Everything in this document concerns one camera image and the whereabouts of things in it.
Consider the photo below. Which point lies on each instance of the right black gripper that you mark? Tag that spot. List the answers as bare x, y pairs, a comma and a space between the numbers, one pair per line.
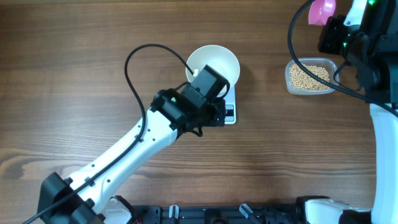
333, 27

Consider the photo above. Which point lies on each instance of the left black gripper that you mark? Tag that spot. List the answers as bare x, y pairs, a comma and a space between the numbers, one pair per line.
219, 118

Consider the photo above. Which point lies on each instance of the pink plastic measuring scoop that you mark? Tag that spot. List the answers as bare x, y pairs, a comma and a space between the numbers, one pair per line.
320, 11

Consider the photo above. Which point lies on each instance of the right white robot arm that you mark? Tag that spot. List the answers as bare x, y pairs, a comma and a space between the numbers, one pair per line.
367, 39

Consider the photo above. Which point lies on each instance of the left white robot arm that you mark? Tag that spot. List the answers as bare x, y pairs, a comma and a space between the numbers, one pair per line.
88, 195

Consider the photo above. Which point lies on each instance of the white digital kitchen scale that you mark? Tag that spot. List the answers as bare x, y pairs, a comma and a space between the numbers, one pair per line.
230, 107

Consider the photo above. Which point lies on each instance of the white bowl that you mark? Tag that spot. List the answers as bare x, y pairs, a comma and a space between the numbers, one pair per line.
219, 58

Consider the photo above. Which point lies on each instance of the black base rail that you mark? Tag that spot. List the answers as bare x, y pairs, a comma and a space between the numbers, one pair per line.
245, 213

